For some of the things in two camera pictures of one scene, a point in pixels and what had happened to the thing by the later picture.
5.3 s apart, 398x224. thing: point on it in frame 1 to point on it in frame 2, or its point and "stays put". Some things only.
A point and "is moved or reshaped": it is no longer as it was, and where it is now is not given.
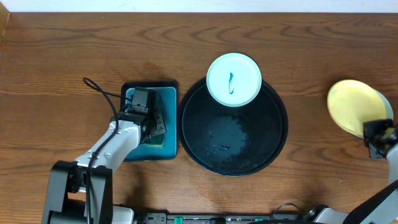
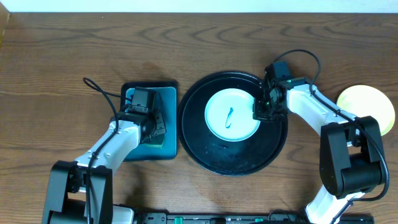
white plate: x=234 y=79 to x=229 y=115
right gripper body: x=377 y=132 to x=265 y=110
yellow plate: x=352 y=102 is moved or reshaped
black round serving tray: x=232 y=141 stays put
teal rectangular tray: x=165 y=146 stays put
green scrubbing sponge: x=157 y=141 stays put
